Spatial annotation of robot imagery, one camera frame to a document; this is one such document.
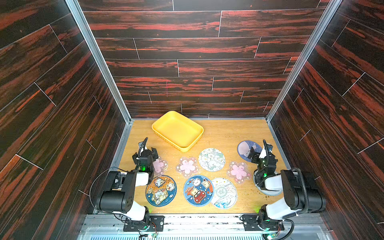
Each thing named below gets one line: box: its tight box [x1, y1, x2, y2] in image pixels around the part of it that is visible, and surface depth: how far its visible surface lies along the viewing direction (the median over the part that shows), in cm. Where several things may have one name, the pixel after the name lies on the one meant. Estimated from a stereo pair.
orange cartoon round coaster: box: [145, 175, 177, 207], surface depth 86 cm
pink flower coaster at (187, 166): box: [176, 156, 200, 178], surface depth 95 cm
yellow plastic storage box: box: [151, 110, 205, 153], surface depth 113 cm
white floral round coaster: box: [198, 147, 226, 172], surface depth 98 cm
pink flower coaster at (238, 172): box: [226, 161, 252, 185], surface depth 93 cm
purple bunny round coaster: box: [237, 140, 263, 163], surface depth 104 cm
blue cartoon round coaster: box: [183, 175, 215, 207], surface depth 86 cm
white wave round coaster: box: [211, 177, 238, 210], surface depth 85 cm
